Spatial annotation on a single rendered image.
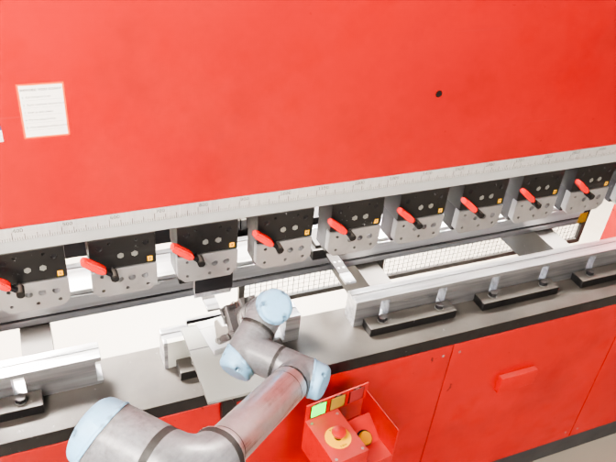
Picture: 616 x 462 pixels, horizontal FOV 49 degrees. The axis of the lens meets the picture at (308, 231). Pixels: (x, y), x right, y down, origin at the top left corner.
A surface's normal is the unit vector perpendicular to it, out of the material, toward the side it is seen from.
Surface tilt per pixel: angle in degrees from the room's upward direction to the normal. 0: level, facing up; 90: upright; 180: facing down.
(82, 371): 90
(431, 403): 90
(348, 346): 0
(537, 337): 90
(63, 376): 90
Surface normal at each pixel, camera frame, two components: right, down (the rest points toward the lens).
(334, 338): 0.09, -0.82
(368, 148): 0.38, 0.55
